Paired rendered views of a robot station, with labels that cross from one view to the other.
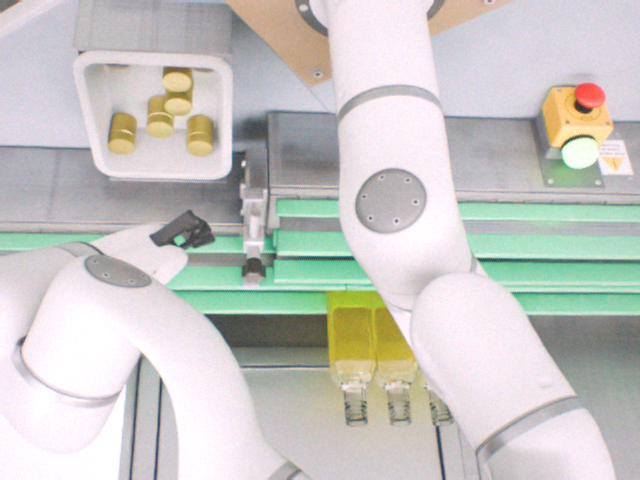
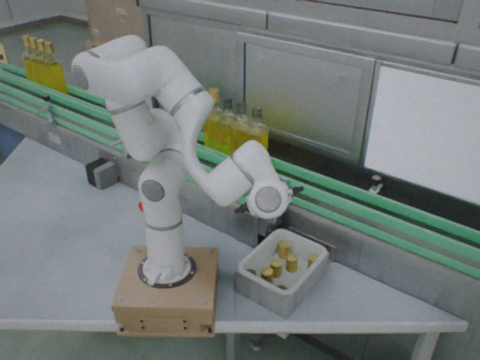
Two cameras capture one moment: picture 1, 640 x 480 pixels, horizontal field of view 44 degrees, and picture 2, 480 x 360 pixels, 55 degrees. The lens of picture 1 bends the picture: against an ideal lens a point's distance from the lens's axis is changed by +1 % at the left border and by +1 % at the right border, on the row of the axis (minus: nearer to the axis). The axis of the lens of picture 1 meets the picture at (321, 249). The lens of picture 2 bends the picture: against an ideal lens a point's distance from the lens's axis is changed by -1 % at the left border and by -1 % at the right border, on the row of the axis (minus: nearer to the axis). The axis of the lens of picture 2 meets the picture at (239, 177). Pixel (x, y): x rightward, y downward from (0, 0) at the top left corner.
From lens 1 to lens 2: 0.62 m
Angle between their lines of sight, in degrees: 25
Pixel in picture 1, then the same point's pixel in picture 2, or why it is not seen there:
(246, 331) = (318, 159)
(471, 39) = not seen: hidden behind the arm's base
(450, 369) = (141, 131)
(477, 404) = (133, 118)
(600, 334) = not seen: hidden behind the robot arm
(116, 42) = (273, 293)
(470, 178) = (191, 192)
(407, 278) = (159, 163)
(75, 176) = (350, 254)
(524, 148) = not seen: hidden behind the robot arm
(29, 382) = (245, 169)
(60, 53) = (316, 305)
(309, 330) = (292, 151)
